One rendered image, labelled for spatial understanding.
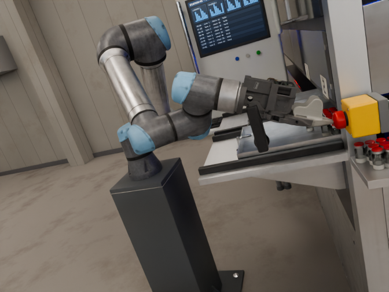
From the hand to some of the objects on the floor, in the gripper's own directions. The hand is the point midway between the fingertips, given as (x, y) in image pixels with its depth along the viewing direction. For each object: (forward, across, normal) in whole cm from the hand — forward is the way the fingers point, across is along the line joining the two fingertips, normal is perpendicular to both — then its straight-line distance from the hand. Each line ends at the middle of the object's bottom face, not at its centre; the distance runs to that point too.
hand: (326, 123), depth 66 cm
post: (+49, +8, +87) cm, 100 cm away
